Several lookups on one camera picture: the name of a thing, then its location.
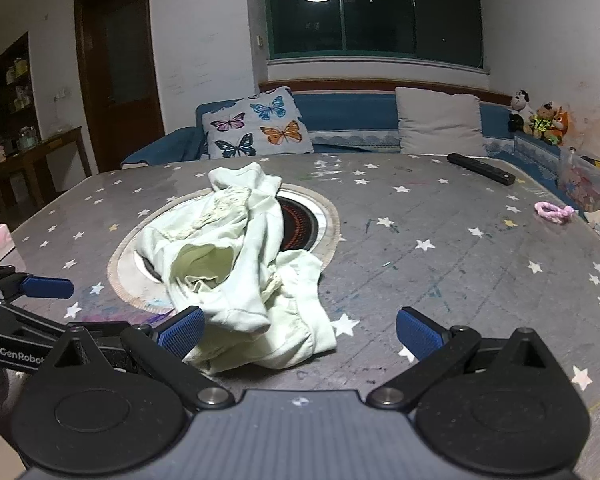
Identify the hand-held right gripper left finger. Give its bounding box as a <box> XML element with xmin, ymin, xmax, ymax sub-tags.
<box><xmin>37</xmin><ymin>306</ymin><xmax>235</xmax><ymax>411</ymax></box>

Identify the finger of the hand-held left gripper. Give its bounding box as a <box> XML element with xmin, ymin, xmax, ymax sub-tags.
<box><xmin>0</xmin><ymin>301</ymin><xmax>73</xmax><ymax>345</ymax></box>
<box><xmin>0</xmin><ymin>266</ymin><xmax>75</xmax><ymax>306</ymax></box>

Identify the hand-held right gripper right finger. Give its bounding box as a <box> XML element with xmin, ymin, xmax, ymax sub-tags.
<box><xmin>366</xmin><ymin>306</ymin><xmax>566</xmax><ymax>409</ymax></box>

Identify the pale green garment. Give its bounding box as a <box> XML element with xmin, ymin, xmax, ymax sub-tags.
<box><xmin>132</xmin><ymin>161</ymin><xmax>338</xmax><ymax>376</ymax></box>

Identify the grey star-print table cover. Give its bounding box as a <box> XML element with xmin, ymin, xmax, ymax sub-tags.
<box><xmin>10</xmin><ymin>152</ymin><xmax>600</xmax><ymax>480</ymax></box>

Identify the wooden side table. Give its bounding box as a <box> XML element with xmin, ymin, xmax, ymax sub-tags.
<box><xmin>0</xmin><ymin>126</ymin><xmax>92</xmax><ymax>211</ymax></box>

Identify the black remote control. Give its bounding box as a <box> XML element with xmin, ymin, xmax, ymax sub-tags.
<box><xmin>447</xmin><ymin>152</ymin><xmax>516</xmax><ymax>187</ymax></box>

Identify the dark wooden shelf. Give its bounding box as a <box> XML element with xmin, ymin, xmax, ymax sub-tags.
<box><xmin>0</xmin><ymin>32</ymin><xmax>41</xmax><ymax>161</ymax></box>

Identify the plain grey pillow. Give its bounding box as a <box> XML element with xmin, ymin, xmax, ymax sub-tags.
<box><xmin>395</xmin><ymin>86</ymin><xmax>488</xmax><ymax>157</ymax></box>

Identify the butterfly print pillow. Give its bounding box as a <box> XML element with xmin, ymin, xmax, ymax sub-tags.
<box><xmin>201</xmin><ymin>86</ymin><xmax>315</xmax><ymax>160</ymax></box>

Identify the clear plastic toy box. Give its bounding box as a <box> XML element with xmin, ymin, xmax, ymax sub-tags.
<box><xmin>557</xmin><ymin>147</ymin><xmax>600</xmax><ymax>213</ymax></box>

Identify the blue sofa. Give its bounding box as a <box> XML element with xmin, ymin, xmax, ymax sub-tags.
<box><xmin>121</xmin><ymin>90</ymin><xmax>568</xmax><ymax>191</ymax></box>

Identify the brown plush bear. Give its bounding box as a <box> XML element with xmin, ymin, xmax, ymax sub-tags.
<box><xmin>530</xmin><ymin>102</ymin><xmax>556</xmax><ymax>142</ymax></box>

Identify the black and white plush dog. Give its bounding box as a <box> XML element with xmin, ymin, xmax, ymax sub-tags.
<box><xmin>509</xmin><ymin>90</ymin><xmax>536</xmax><ymax>136</ymax></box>

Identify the orange plush fox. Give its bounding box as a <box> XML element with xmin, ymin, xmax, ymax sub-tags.
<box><xmin>547</xmin><ymin>106</ymin><xmax>571</xmax><ymax>146</ymax></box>

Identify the green framed window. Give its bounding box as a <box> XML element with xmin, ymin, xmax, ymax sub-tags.
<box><xmin>262</xmin><ymin>0</ymin><xmax>483</xmax><ymax>68</ymax></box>

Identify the pink braided hair tie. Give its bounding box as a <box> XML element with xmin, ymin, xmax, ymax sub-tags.
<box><xmin>534</xmin><ymin>201</ymin><xmax>578</xmax><ymax>224</ymax></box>

